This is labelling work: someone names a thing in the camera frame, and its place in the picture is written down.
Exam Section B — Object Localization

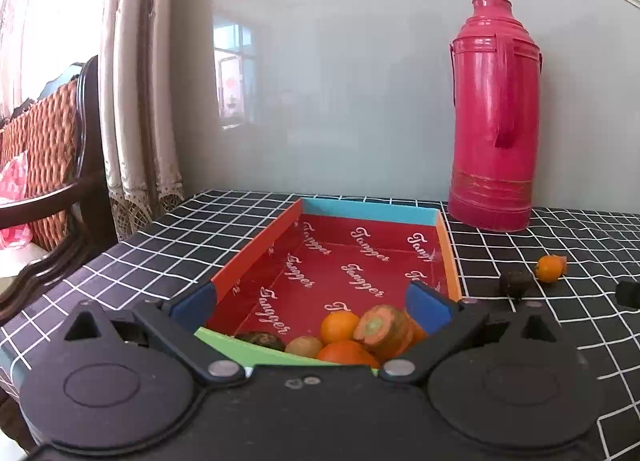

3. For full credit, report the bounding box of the dark brown dried fruit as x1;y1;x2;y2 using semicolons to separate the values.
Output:
235;331;287;353
499;268;535;300

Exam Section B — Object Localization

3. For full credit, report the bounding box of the colourful cardboard box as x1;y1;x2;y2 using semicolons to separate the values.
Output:
192;197;463;377

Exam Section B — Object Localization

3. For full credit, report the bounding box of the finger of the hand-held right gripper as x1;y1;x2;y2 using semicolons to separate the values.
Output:
616;280;640;312

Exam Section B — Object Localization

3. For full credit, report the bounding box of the small brown kiwi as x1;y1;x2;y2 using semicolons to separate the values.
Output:
286;336;325;359

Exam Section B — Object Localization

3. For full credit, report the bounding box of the pink plastic bag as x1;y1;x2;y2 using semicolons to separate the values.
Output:
0;150;35;251

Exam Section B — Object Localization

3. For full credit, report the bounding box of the dark wooden wicker chair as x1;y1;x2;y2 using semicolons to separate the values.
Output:
0;55;119;313

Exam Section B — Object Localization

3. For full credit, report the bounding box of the red thermos flask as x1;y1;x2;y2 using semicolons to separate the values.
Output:
447;0;544;233

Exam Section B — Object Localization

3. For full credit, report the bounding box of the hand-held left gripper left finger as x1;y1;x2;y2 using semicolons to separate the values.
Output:
61;281;252;388

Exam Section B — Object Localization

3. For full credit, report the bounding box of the beige lace curtain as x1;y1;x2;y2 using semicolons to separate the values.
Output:
97;0;187;243

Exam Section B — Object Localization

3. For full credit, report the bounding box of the carrot chunk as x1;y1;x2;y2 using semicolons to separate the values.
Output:
353;304;429;361

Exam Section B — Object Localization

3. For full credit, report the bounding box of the small orange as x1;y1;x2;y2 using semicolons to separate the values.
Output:
535;254;563;284
316;340;382;370
320;310;362;345

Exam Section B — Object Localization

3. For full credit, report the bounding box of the black checked tablecloth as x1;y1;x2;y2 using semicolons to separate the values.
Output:
0;190;640;461

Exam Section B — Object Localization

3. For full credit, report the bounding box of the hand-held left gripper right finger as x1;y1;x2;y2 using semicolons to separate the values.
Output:
377;281;567;387

